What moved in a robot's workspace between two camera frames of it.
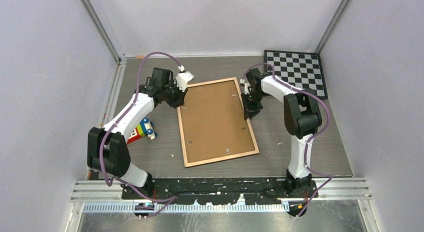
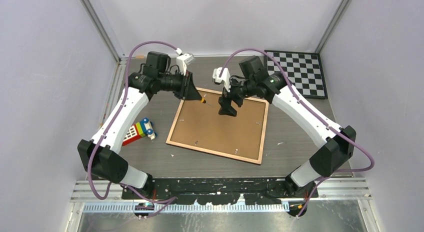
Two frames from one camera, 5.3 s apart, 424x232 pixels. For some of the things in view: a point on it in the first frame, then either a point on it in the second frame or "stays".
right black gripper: x=249 y=109 → x=225 y=103
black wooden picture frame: x=187 y=164 → x=213 y=151
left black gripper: x=180 y=99 → x=190 y=92
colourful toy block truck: x=145 y=128 stays
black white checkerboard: x=299 y=70 stays
